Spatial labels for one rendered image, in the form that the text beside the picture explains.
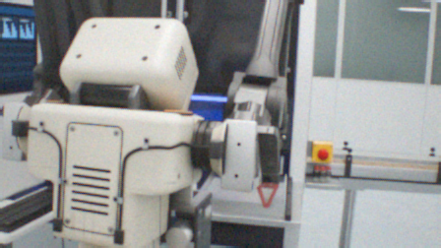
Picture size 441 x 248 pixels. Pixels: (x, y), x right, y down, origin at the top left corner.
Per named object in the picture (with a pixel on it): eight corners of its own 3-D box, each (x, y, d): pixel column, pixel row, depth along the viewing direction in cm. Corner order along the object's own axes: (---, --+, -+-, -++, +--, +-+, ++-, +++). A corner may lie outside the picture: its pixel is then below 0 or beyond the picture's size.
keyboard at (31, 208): (52, 189, 163) (52, 183, 163) (84, 195, 159) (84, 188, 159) (-27, 224, 125) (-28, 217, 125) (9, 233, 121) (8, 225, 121)
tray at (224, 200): (214, 177, 164) (214, 167, 163) (285, 183, 160) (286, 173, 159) (194, 208, 131) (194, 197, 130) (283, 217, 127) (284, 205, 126)
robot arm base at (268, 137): (204, 127, 74) (277, 134, 71) (216, 94, 79) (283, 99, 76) (211, 160, 80) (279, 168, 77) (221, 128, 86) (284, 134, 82)
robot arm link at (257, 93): (231, 107, 79) (262, 111, 78) (242, 71, 86) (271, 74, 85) (232, 143, 86) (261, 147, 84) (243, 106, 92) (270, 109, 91)
